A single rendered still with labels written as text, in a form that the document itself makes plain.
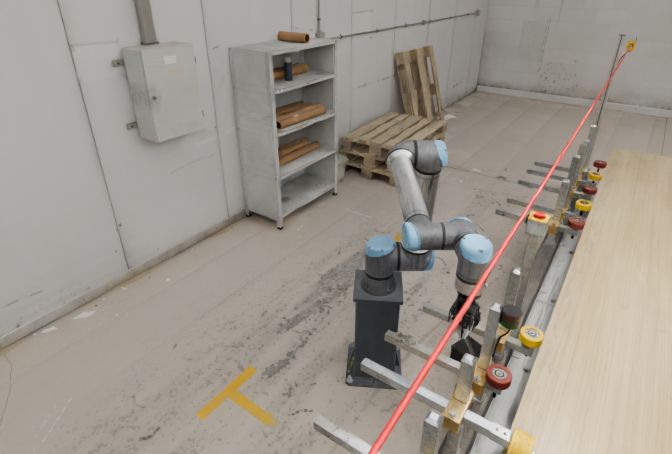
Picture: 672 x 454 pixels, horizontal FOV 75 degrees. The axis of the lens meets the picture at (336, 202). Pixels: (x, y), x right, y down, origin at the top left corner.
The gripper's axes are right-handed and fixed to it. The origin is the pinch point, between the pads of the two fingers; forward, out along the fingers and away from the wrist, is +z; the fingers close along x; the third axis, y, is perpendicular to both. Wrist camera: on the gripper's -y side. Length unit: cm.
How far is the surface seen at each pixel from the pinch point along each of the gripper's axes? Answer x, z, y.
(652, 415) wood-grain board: 56, 11, -11
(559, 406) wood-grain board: 32.2, 10.6, 1.6
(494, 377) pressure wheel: 12.8, 9.9, 2.5
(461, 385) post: 7.6, -2.5, 22.5
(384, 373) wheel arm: -15.1, 4.6, 25.6
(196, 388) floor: -134, 101, 18
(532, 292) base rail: 10, 31, -79
